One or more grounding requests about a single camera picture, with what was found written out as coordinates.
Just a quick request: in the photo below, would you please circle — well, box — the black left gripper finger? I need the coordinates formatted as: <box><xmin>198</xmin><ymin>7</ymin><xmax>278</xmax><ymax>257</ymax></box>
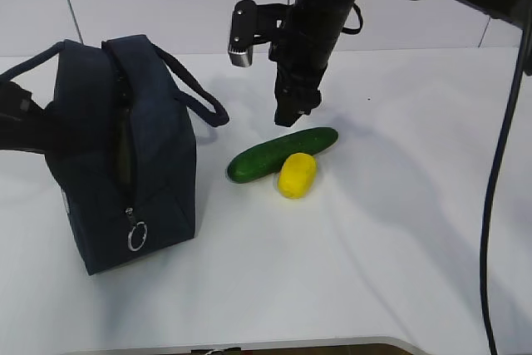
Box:
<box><xmin>1</xmin><ymin>81</ymin><xmax>58</xmax><ymax>154</ymax></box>

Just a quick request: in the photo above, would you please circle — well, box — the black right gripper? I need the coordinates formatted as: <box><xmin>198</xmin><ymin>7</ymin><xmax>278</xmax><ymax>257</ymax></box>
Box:
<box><xmin>268</xmin><ymin>3</ymin><xmax>345</xmax><ymax>126</ymax></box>

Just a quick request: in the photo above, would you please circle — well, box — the green cucumber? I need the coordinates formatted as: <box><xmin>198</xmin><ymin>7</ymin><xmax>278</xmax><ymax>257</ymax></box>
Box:
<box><xmin>226</xmin><ymin>127</ymin><xmax>339</xmax><ymax>184</ymax></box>

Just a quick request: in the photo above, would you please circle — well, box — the yellow lemon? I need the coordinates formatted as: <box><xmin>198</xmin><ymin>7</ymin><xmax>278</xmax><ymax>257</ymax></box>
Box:
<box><xmin>278</xmin><ymin>152</ymin><xmax>318</xmax><ymax>200</ymax></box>

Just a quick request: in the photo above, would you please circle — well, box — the navy blue lunch bag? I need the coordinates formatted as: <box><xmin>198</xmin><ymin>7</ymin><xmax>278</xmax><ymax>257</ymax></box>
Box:
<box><xmin>1</xmin><ymin>35</ymin><xmax>229</xmax><ymax>275</ymax></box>

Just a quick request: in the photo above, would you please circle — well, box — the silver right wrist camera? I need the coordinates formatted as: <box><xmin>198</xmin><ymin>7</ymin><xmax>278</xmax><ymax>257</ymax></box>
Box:
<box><xmin>228</xmin><ymin>0</ymin><xmax>289</xmax><ymax>67</ymax></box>

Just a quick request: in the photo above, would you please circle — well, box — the silver zipper pull ring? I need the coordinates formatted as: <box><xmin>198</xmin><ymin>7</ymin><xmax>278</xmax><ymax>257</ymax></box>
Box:
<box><xmin>126</xmin><ymin>206</ymin><xmax>149</xmax><ymax>253</ymax></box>

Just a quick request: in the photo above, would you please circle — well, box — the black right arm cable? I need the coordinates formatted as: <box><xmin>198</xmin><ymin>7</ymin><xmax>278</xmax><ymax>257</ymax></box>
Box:
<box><xmin>480</xmin><ymin>17</ymin><xmax>532</xmax><ymax>355</ymax></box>

